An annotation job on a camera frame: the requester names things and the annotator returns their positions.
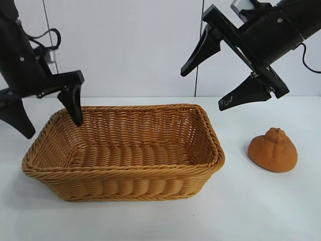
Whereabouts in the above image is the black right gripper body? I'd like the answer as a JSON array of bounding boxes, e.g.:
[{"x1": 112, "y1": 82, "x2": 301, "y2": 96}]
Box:
[{"x1": 202, "y1": 4, "x2": 305, "y2": 99}]

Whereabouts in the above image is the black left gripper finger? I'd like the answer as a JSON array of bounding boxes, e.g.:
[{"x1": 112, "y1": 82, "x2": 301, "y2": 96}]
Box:
[
  {"x1": 0, "y1": 98, "x2": 36, "y2": 140},
  {"x1": 57, "y1": 84, "x2": 84, "y2": 127}
]

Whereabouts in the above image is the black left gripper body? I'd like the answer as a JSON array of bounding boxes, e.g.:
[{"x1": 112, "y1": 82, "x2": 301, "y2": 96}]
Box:
[{"x1": 0, "y1": 45, "x2": 85, "y2": 101}]

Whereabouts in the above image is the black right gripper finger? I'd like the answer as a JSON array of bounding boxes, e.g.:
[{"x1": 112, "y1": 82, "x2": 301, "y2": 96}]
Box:
[
  {"x1": 217, "y1": 74, "x2": 273, "y2": 111},
  {"x1": 180, "y1": 24, "x2": 222, "y2": 77}
]

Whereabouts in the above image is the bumpy orange fruit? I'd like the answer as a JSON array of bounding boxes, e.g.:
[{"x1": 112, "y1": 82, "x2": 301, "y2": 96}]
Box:
[{"x1": 247, "y1": 127, "x2": 298, "y2": 173}]

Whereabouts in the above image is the woven wicker basket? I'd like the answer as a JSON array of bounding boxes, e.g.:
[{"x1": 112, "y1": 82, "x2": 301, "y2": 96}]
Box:
[{"x1": 21, "y1": 102, "x2": 225, "y2": 202}]

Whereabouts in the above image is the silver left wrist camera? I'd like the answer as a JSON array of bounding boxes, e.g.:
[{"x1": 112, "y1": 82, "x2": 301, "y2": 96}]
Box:
[{"x1": 32, "y1": 46, "x2": 57, "y2": 75}]

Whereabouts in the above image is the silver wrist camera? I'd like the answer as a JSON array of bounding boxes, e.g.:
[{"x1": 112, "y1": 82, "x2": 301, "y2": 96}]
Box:
[
  {"x1": 231, "y1": 0, "x2": 273, "y2": 20},
  {"x1": 32, "y1": 46, "x2": 57, "y2": 75}
]

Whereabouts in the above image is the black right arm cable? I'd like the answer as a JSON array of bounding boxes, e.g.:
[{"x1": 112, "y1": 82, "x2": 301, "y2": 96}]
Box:
[{"x1": 299, "y1": 42, "x2": 321, "y2": 74}]

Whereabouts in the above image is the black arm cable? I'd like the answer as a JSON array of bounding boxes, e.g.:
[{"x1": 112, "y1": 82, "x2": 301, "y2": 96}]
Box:
[
  {"x1": 27, "y1": 28, "x2": 62, "y2": 51},
  {"x1": 299, "y1": 42, "x2": 321, "y2": 74}
]

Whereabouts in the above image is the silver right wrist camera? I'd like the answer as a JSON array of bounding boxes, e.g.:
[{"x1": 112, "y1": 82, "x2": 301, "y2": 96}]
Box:
[{"x1": 231, "y1": 0, "x2": 273, "y2": 20}]

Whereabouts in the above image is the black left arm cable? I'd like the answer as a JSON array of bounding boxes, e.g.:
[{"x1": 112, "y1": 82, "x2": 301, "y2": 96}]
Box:
[{"x1": 27, "y1": 28, "x2": 62, "y2": 51}]

